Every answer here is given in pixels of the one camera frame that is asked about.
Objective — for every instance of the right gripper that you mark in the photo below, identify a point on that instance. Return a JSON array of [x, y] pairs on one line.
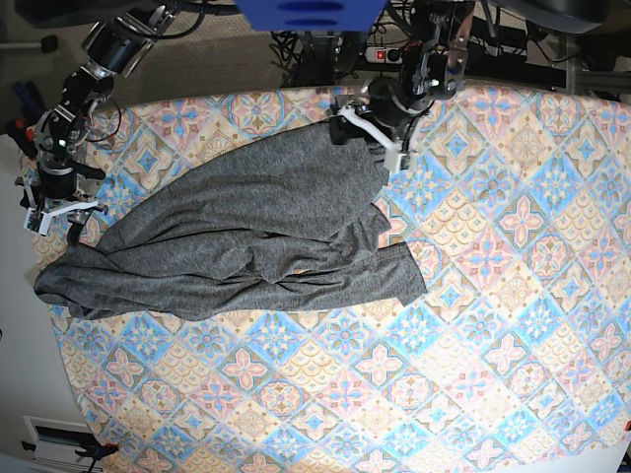
[[58, 185]]

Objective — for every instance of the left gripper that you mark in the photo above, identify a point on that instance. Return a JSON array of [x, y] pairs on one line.
[[394, 104]]

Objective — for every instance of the grey t-shirt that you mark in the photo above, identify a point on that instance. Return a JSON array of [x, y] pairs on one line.
[[286, 223]]

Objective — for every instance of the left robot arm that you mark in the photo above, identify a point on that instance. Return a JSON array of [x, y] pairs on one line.
[[433, 60]]

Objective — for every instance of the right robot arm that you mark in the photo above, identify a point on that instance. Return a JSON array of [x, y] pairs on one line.
[[114, 47]]

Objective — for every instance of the white power strip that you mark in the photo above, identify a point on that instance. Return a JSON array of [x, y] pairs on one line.
[[383, 55]]

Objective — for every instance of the red black clamp top left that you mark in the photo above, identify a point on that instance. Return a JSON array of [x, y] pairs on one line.
[[23, 136]]

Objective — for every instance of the patterned tablecloth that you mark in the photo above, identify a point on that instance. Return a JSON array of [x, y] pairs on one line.
[[517, 211]]

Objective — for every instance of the white vent panel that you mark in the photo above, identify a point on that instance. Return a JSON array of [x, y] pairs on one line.
[[41, 429]]

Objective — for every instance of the blue black clamp bottom left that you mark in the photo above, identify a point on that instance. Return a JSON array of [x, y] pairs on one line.
[[93, 451]]

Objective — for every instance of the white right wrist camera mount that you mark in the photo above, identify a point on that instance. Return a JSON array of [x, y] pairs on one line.
[[39, 219]]

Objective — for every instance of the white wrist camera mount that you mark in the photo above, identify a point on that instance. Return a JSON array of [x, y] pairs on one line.
[[394, 146], [39, 219]]

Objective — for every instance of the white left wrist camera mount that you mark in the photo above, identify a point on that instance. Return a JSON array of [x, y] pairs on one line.
[[394, 146]]

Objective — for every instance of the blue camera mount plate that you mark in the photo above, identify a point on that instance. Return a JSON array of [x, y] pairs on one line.
[[311, 15]]

